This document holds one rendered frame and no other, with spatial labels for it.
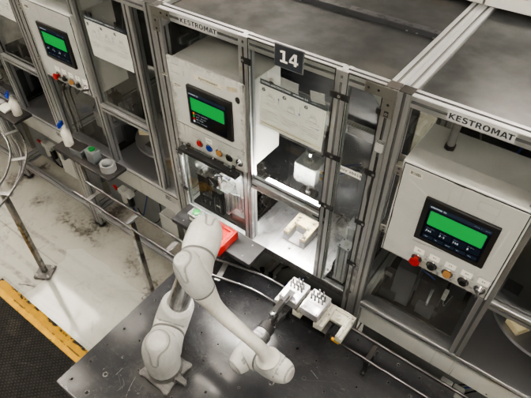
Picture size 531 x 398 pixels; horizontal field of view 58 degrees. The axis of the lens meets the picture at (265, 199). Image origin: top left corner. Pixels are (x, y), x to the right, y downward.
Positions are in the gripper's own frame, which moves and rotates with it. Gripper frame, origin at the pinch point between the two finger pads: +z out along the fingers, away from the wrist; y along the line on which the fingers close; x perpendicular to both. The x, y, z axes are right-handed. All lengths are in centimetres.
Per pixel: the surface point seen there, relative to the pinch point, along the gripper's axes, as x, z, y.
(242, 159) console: 39, 20, 54
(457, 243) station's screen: -57, 18, 66
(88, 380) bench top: 58, -79, -19
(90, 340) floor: 118, -54, -88
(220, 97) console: 50, 21, 82
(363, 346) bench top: -36.2, 11.6, -23.1
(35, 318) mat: 159, -65, -86
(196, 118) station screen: 63, 18, 68
